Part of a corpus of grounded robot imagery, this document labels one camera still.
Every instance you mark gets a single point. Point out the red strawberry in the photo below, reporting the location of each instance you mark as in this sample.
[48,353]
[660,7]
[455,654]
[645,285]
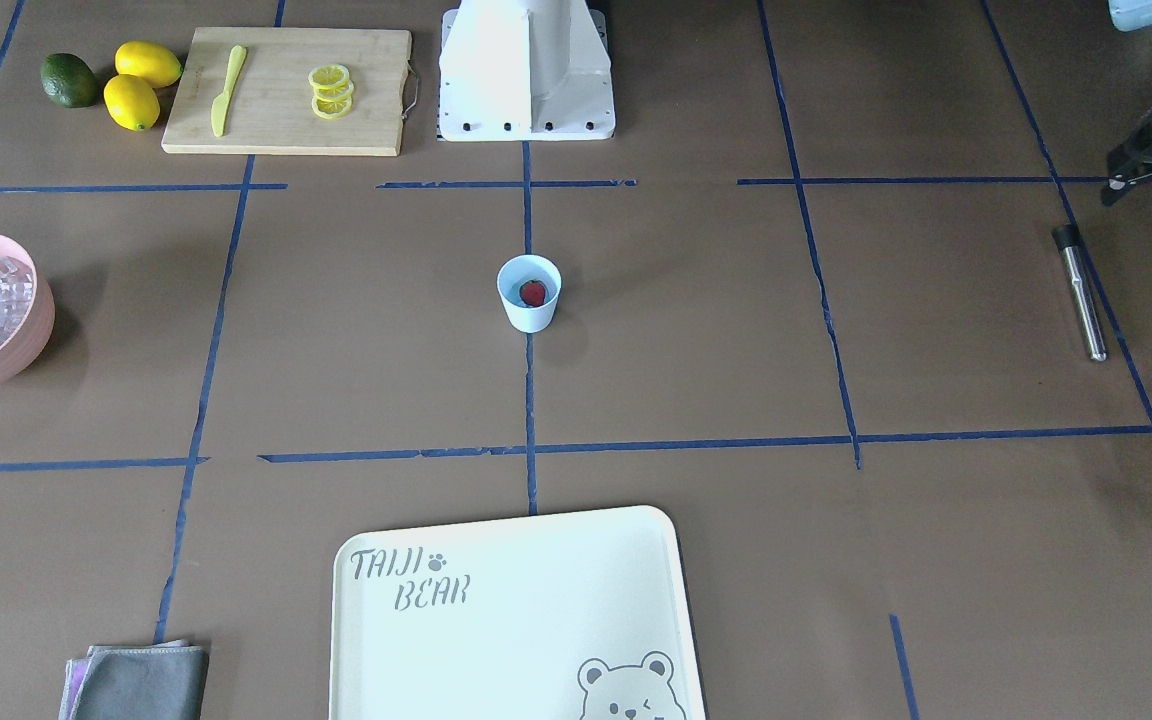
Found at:
[533,293]

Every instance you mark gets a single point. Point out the steel muddler black tip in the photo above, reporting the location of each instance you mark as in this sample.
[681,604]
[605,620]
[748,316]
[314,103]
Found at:
[1069,242]

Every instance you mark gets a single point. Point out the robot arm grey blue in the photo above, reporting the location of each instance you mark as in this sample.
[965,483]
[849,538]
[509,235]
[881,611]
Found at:
[1130,15]

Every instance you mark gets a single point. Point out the blue plastic cup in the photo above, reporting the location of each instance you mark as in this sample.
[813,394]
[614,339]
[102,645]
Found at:
[518,270]

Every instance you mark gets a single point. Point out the beige bear tray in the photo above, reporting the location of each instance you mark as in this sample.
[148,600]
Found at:
[576,615]

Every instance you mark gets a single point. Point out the lemon slices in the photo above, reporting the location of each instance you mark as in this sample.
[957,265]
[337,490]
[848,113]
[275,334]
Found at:
[332,91]

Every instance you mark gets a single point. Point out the wooden cutting board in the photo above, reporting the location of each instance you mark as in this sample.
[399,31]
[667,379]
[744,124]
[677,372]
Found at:
[270,112]

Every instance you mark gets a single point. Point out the yellow lemon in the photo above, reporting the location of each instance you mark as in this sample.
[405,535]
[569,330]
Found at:
[131,102]
[154,63]

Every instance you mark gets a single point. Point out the grey folded cloth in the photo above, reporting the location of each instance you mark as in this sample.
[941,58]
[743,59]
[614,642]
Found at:
[160,681]

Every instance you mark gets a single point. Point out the green avocado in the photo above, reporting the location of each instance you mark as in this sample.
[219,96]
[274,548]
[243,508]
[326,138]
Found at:
[68,81]

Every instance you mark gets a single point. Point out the white post base plate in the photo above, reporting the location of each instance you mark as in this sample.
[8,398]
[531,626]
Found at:
[525,71]

